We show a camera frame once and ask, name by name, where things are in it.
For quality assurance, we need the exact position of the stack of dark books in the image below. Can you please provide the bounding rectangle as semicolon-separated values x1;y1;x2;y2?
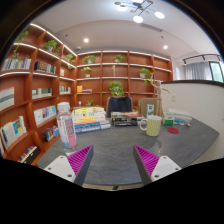
110;111;141;127

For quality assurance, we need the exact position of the clear plastic water bottle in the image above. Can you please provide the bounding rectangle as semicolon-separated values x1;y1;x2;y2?
56;101;78;150

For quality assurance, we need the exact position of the stack of white books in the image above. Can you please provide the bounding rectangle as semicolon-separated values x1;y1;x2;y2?
168;108;193;125

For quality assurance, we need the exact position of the yellow striped white mug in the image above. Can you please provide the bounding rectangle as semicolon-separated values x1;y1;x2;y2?
139;115;163;137

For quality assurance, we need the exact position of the small green white box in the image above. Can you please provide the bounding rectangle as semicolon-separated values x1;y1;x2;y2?
162;112;176;126

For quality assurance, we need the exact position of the window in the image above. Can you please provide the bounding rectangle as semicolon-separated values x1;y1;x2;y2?
209;61;224;84

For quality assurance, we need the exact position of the flat round red coaster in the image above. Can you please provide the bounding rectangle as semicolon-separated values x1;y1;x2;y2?
166;126;180;135

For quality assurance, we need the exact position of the black ceiling track rail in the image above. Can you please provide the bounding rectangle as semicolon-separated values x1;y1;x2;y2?
182;53;223;66

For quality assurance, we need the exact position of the orange wooden shelf unit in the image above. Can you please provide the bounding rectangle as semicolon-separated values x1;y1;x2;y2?
0;22;174;164

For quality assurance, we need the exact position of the grey white curtain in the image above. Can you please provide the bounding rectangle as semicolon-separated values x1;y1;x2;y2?
184;61;213;81

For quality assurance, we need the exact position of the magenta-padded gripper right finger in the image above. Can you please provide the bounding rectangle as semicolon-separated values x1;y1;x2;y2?
132;144;183;186

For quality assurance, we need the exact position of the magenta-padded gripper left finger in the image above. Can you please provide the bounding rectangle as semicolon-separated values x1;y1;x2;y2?
43;144;95;187

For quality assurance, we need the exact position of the ceiling lamp with round bulbs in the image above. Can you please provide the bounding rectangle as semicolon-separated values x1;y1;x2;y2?
114;0;166;24

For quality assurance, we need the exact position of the green white drink carton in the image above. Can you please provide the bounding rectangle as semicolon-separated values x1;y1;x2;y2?
145;103;155;119

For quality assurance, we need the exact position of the ceiling air vent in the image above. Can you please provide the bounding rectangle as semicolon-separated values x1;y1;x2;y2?
139;22;164;33

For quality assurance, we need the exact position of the chair with dark jacket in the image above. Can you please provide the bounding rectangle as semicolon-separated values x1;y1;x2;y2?
105;95;134;118

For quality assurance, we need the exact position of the stack of colourful books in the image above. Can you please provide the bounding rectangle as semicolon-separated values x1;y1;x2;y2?
71;106;112;134

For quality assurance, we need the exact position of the wooden artist mannequin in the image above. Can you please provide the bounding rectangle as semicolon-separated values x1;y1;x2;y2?
148;73;172;118

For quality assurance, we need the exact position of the tan chair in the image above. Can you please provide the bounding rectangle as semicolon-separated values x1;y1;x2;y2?
138;97;159;118

